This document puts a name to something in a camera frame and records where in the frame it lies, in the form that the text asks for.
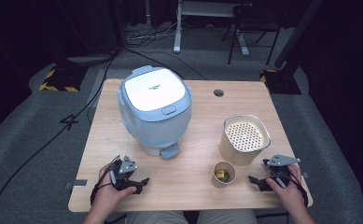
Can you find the black chair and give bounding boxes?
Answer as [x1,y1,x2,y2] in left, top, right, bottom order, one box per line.
[221,3,283,66]

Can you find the person's leg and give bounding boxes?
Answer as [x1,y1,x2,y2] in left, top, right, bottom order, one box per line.
[197,208,258,224]
[125,210,186,224]

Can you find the black slanted pole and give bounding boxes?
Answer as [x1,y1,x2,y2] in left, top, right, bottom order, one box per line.
[273,0,324,70]

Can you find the bundle of floor cables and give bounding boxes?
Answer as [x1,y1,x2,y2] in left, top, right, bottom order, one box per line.
[124,17,184,42]

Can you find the beige perforated strainer container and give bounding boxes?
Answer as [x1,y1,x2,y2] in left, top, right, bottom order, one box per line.
[218,114,272,167]

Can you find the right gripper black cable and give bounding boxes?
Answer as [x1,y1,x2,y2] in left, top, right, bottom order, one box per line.
[289,172,310,208]

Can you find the small brown paper cup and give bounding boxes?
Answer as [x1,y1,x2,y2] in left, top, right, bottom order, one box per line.
[212,161,237,189]

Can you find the black floor marking tape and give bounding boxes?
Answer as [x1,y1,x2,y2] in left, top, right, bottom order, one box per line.
[59,114,79,132]

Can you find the light blue rice cooker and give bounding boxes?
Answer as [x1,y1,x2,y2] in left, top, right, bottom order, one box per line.
[117,64,193,161]

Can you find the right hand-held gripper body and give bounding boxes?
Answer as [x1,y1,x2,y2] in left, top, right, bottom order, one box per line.
[266,153,301,189]

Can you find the person's right hand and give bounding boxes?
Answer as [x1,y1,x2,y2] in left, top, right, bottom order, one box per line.
[266,163,308,213]

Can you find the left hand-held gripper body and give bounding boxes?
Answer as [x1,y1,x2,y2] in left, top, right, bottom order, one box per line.
[108,154,140,191]

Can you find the black hazard-striped stand base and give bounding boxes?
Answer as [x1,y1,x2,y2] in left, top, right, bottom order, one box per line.
[259,68,302,95]
[38,63,89,93]

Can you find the person's left hand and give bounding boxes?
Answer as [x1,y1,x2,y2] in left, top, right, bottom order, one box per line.
[90,163,137,216]

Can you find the person's left leg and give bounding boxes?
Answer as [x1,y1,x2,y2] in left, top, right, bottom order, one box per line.
[125,210,186,224]

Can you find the white desk frame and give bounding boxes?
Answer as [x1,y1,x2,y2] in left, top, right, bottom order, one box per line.
[173,0,250,57]

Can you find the person's right leg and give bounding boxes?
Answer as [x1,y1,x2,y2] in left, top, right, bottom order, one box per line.
[197,208,258,224]

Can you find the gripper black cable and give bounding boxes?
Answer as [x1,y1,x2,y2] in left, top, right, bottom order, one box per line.
[289,172,310,208]
[90,154,122,207]

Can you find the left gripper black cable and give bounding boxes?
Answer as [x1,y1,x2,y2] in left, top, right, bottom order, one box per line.
[90,154,122,207]

